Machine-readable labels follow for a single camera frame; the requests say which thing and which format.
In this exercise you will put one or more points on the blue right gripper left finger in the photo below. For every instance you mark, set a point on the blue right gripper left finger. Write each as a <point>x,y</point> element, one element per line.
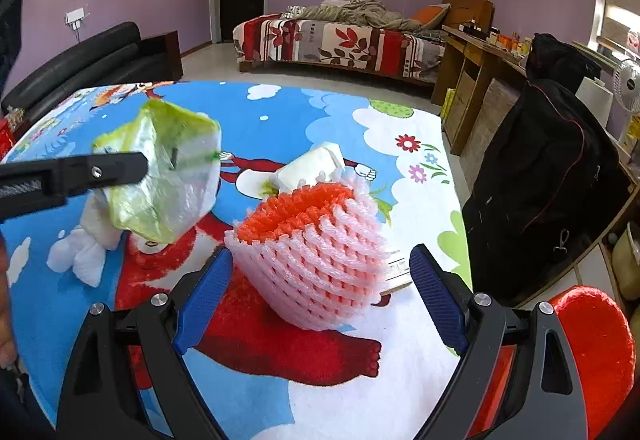
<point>196,298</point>

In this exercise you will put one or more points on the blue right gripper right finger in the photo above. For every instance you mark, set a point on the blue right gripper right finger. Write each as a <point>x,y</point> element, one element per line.
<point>444,295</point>

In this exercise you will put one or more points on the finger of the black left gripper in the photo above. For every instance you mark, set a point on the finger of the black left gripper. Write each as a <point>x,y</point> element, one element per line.
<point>79,174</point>

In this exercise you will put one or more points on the white tissue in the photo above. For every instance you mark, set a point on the white tissue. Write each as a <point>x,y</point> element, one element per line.
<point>83,250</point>

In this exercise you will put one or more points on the green plastic wrapper bag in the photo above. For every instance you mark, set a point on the green plastic wrapper bag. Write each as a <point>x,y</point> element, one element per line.
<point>183,151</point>

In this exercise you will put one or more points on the pink foam fruit net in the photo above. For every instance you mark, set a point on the pink foam fruit net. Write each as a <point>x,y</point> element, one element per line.
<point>316,255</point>

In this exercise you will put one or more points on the gold cardboard box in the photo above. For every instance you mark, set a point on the gold cardboard box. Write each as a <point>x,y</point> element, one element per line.
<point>397,274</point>

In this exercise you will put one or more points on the red plastic trash basket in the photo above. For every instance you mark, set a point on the red plastic trash basket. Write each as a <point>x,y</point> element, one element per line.
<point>603,350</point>

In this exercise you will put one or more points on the person's left hand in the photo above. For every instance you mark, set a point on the person's left hand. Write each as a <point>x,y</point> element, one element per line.
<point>8,353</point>

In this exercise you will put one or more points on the colourful cartoon bed sheet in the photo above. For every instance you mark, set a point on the colourful cartoon bed sheet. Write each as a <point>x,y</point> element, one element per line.
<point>376,376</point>

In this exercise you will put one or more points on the black sofa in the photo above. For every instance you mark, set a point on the black sofa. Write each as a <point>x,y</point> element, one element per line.
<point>118,55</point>

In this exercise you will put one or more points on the wooden desk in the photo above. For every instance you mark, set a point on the wooden desk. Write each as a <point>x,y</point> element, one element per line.
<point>468,66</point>

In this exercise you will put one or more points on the black bag on desk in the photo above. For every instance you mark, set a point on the black bag on desk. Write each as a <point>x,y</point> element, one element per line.
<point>551,59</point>

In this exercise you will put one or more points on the bed with floral blanket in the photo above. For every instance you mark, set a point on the bed with floral blanket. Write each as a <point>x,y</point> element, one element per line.
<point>358,34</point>

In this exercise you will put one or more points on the white desk fan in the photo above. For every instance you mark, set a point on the white desk fan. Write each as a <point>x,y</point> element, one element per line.
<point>626,85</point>

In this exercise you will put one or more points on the orange pillow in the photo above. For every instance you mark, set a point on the orange pillow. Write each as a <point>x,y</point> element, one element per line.
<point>432,16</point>

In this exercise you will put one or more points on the white wall socket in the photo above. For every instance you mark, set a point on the white wall socket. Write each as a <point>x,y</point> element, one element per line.
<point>75,18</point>

